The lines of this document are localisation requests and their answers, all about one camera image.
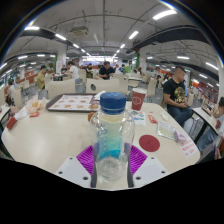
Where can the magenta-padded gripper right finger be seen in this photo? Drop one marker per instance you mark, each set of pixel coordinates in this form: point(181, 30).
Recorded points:
point(150, 170)

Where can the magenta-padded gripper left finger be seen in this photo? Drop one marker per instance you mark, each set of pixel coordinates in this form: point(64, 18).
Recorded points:
point(71, 171)

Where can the clear blue-capped water bottle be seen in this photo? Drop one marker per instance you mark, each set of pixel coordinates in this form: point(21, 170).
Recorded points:
point(111, 140)

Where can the flat round red coaster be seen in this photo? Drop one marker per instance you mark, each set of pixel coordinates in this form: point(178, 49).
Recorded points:
point(149, 143)

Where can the clear-sleeved paper card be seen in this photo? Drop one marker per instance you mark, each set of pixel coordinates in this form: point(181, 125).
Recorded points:
point(166, 130)

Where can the white table sign red text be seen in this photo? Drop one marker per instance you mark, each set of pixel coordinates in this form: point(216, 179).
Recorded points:
point(188, 147)

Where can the small red snack packet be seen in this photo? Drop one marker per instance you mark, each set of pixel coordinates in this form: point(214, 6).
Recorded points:
point(152, 118)

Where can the small red sauce packet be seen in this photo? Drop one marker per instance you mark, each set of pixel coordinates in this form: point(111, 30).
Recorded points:
point(34, 114)

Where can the dark food tray with liner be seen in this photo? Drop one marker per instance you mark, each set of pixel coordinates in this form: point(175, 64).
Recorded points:
point(71, 102)

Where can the red paper cup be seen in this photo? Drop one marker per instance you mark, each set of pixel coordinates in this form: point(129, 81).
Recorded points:
point(138, 100)

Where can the neighbouring beige table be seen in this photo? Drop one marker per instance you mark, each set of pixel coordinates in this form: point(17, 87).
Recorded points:
point(205, 118)
point(3, 112)

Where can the crumpled white napkin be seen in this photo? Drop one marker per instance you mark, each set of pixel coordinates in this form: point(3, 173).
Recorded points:
point(99, 95)

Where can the person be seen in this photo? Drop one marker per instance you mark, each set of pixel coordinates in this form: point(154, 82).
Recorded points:
point(220, 115)
point(106, 70)
point(41, 78)
point(74, 71)
point(175, 93)
point(11, 91)

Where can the beige dining chairs group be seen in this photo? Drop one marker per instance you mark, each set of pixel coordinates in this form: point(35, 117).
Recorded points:
point(151, 87)

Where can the beige chair with round hole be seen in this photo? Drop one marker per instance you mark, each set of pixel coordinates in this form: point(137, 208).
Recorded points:
point(61, 88)
point(105, 85)

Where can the ceiling air conditioner unit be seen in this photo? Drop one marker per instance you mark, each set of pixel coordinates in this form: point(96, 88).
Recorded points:
point(79, 31)

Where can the ceiling light group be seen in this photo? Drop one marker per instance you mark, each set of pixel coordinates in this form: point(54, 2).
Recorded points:
point(164, 14)

